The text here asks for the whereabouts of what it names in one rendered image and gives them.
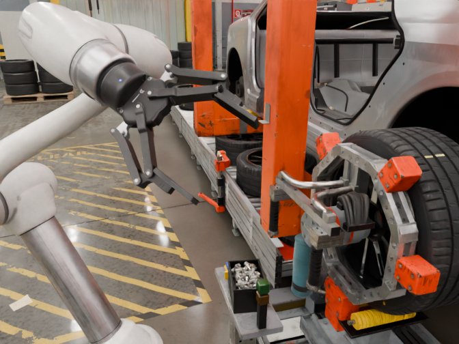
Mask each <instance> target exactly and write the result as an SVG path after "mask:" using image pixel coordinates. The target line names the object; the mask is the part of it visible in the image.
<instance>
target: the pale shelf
mask: <svg viewBox="0 0 459 344"><path fill-rule="evenodd" d="M214 273H215V275H216V277H217V280H218V282H219V285H220V288H221V291H222V293H223V296H224V298H225V301H226V303H227V306H228V309H229V311H230V313H231V316H232V319H233V321H234V324H235V326H236V329H237V331H238V334H239V337H240V340H241V341H244V340H248V339H254V338H257V337H261V336H266V335H270V334H276V333H280V332H283V324H282V322H281V321H280V319H279V317H278V315H277V314H276V312H275V310H274V308H273V306H272V304H271V303H270V301H269V304H268V306H267V316H266V328H267V330H261V331H258V328H257V326H256V323H257V312H252V313H236V314H234V313H233V308H232V301H231V297H230V289H229V284H228V279H226V280H225V268H224V267H220V268H215V269H214Z"/></svg>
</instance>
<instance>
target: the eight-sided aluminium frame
mask: <svg viewBox="0 0 459 344"><path fill-rule="evenodd" d="M345 160H348V161H350V163H352V164H353V165H357V166H358V167H360V169H362V170H364V171H365V172H367V173H369V174H370V176H371V178H372V181H373V184H374V187H375V189H376V192H377V195H378V198H379V200H380V204H381V205H382V209H383V212H384V213H385V217H386V219H387V222H388V225H389V228H390V230H391V238H390V243H389V250H388V253H387V261H386V265H385V272H384V276H383V281H382V286H380V287H375V288H371V289H367V290H366V289H365V288H364V287H363V286H362V285H361V284H360V282H359V281H358V280H357V279H356V278H355V277H354V276H353V275H352V274H351V273H350V272H349V271H348V270H347V269H346V268H345V267H344V266H343V265H342V264H341V263H340V261H339V259H338V256H337V252H336V250H335V247H333V248H327V251H328V254H329V257H328V254H327V251H326V249H325V248H324V249H323V251H322V267H323V270H324V271H325V272H326V274H327V273H328V274H329V276H330V277H331V279H332V280H333V281H334V282H335V284H336V285H337V286H338V287H339V288H340V289H341V291H342V292H343V293H344V294H345V295H346V297H347V298H348V300H349V301H350V302H352V303H353V305H360V304H366V303H370V302H374V301H378V300H388V299H391V298H397V297H401V296H404V295H406V288H405V287H404V286H403V285H402V284H401V283H399V282H398V281H397V280H396V279H395V278H394V274H395V267H396V263H397V259H398V258H401V257H408V256H412V255H414V252H415V247H416V243H417V241H418V233H419V231H418V229H417V223H416V222H415V221H414V219H413V216H412V214H411V211H410V208H409V206H408V203H407V201H406V198H405V196H404V193H403V191H400V192H390V193H387V192H386V191H385V189H384V187H383V185H382V183H381V181H380V179H379V177H378V173H379V172H380V170H381V169H382V168H383V167H384V166H385V165H386V163H387V162H388V160H387V159H384V158H381V157H380V156H377V155H376V154H373V153H372V152H369V151H367V150H366V149H363V148H362V147H359V146H358V145H357V144H354V143H338V144H336V145H335V147H333V149H332V150H331V151H330V152H329V153H328V154H327V155H326V156H325V157H324V158H323V159H322V160H321V161H320V162H319V163H318V165H317V166H316V167H314V169H313V173H312V175H311V176H312V181H313V182H324V181H329V180H330V176H331V174H332V173H333V172H334V171H335V170H336V169H337V168H338V167H339V166H340V165H341V164H343V163H344V162H345ZM323 190H328V188H322V189H311V197H310V200H311V198H312V197H313V195H314V194H316V193H317V192H320V191H323Z"/></svg>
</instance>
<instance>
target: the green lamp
mask: <svg viewBox="0 0 459 344"><path fill-rule="evenodd" d="M256 289H257V291H258V293H259V294H263V293H269V292H270V283H269V282H268V280H267V279H266V278H261V279H258V280H256Z"/></svg>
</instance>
